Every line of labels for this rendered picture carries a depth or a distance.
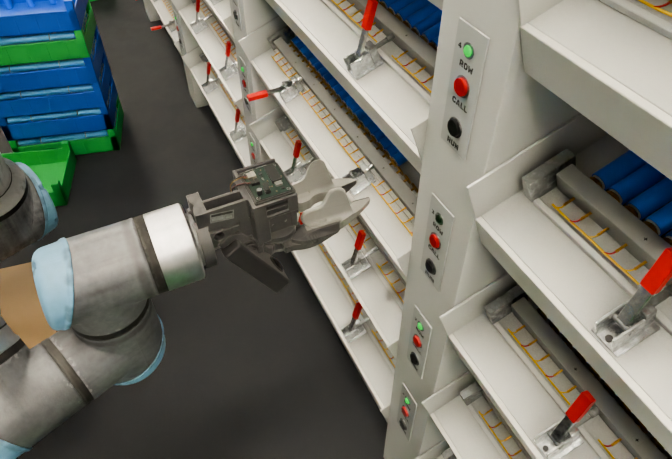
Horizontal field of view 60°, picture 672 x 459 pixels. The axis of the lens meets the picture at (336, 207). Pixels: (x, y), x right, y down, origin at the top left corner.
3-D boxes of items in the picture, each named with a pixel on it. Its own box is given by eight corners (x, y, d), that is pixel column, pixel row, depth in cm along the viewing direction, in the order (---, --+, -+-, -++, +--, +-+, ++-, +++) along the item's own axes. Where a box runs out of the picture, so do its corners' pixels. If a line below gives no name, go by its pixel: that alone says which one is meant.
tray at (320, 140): (414, 294, 78) (396, 259, 71) (259, 77, 118) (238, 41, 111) (538, 213, 79) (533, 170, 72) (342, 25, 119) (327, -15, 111)
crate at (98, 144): (17, 162, 176) (7, 141, 171) (29, 124, 191) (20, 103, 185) (120, 150, 181) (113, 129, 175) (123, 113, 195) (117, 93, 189)
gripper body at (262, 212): (304, 194, 64) (197, 229, 60) (308, 246, 70) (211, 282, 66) (278, 154, 69) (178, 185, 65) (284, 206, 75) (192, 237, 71)
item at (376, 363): (394, 427, 105) (373, 403, 95) (273, 214, 145) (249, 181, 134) (487, 365, 106) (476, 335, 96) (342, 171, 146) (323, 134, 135)
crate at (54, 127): (7, 141, 171) (-4, 119, 165) (20, 103, 185) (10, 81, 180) (113, 129, 175) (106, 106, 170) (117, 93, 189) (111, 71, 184)
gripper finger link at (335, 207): (379, 186, 67) (301, 204, 65) (377, 222, 71) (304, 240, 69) (369, 169, 69) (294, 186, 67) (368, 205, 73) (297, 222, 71)
